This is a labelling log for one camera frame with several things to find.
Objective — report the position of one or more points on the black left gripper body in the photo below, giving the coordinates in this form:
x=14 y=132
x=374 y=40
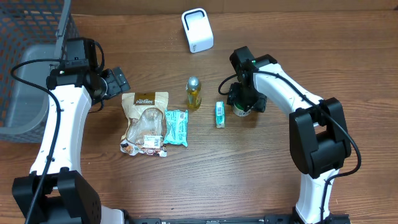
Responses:
x=112 y=86

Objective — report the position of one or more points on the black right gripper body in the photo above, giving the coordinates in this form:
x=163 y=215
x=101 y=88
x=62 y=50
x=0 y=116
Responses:
x=246 y=96

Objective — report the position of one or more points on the green lid jar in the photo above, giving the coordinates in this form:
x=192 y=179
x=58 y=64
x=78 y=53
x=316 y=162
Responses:
x=239 y=111

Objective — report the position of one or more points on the small Kleenex tissue pack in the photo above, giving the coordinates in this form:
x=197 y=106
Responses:
x=219 y=114

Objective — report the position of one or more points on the brown snack packet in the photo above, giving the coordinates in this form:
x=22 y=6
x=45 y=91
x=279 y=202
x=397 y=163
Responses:
x=145 y=113

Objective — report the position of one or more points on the clear bottle with silver cap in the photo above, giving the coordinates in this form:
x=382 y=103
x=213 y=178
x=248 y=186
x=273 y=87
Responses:
x=193 y=89

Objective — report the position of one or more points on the teal tissue pack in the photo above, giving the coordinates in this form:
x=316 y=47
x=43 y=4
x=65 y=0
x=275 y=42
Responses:
x=177 y=124

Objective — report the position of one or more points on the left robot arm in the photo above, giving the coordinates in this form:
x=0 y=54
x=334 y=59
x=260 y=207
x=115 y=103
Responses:
x=55 y=190

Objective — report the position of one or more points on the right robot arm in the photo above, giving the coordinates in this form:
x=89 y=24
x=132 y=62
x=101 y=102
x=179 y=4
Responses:
x=318 y=138

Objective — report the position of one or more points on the white barcode scanner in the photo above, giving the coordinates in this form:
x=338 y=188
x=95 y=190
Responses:
x=197 y=29

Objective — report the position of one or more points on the grey plastic mesh basket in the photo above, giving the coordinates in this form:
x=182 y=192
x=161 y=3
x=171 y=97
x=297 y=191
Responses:
x=35 y=32

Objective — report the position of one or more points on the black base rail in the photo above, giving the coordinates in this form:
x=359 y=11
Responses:
x=211 y=221

